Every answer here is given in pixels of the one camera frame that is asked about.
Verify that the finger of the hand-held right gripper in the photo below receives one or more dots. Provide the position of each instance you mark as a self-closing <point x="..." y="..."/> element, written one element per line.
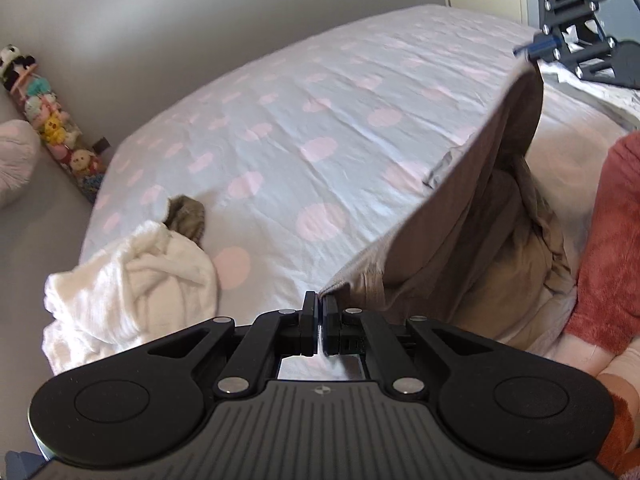
<point x="542" y="46"/>
<point x="579" y="71"/>

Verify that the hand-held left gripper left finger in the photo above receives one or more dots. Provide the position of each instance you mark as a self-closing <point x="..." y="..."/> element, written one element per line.
<point x="310" y="322"/>

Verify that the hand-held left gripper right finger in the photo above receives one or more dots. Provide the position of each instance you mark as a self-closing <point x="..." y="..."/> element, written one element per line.
<point x="330" y="325"/>

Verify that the taupe long-sleeve shirt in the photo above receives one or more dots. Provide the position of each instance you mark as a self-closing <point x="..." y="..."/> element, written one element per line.
<point x="450" y="260"/>

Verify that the olive striped garment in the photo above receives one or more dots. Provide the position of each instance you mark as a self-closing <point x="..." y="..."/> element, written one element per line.
<point x="187" y="215"/>

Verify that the white terry garment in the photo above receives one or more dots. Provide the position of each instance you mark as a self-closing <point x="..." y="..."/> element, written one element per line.
<point x="135" y="285"/>

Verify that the bed with pink-dotted sheet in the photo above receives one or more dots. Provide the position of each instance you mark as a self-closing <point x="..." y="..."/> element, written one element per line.
<point x="300" y="110"/>

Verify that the person's left leg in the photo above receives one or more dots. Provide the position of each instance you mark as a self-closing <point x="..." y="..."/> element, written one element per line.
<point x="620" y="430"/>

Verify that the clear tube of plush toys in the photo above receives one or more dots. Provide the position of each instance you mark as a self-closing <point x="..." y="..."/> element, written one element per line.
<point x="55" y="130"/>

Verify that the rolled pink-dotted duvet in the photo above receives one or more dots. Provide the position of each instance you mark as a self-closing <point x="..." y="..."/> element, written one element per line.
<point x="15" y="160"/>

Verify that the panda plush toy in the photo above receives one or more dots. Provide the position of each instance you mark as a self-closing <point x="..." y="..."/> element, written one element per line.
<point x="15" y="62"/>

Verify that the small dark wall socket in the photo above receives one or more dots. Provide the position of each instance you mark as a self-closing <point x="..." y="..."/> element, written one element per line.
<point x="101" y="145"/>

